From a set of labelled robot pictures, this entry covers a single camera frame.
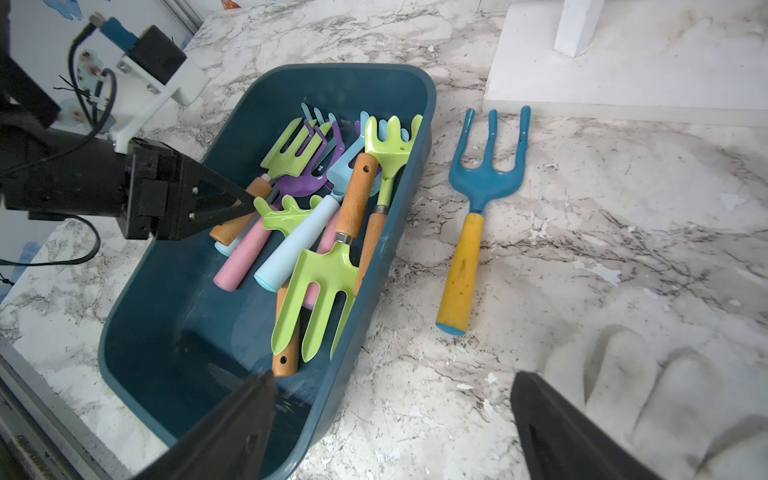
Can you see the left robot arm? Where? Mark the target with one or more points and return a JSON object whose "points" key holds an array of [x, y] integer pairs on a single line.
{"points": [[27, 106]]}

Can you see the purple tool pink handle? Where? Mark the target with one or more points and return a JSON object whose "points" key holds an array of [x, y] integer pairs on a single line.
{"points": [[325, 245]]}

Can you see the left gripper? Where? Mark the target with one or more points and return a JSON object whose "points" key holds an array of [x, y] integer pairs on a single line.
{"points": [[48, 177]]}

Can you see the light blue fork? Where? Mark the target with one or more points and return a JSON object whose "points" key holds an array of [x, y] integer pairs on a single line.
{"points": [[312, 228]]}

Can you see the teal fork yellow handle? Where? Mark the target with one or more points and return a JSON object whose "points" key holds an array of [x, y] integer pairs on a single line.
{"points": [[480, 185]]}

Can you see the green rake wooden handle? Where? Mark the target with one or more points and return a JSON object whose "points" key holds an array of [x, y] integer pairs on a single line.
{"points": [[392, 154]]}

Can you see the teal plastic storage box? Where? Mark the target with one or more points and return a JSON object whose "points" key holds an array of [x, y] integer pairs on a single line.
{"points": [[192, 323]]}

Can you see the white tiered display stand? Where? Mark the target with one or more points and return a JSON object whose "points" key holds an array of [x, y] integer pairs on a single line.
{"points": [[699, 62]]}

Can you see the purple rake pink handle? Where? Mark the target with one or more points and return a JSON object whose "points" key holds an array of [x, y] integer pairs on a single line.
{"points": [[270, 228]]}

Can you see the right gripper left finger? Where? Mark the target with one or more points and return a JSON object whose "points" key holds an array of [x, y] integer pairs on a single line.
{"points": [[228, 443]]}

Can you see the green wide fork wooden handle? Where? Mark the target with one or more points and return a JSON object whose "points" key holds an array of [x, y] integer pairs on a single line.
{"points": [[288, 156]]}

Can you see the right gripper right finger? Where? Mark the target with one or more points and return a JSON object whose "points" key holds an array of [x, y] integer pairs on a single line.
{"points": [[560, 442]]}

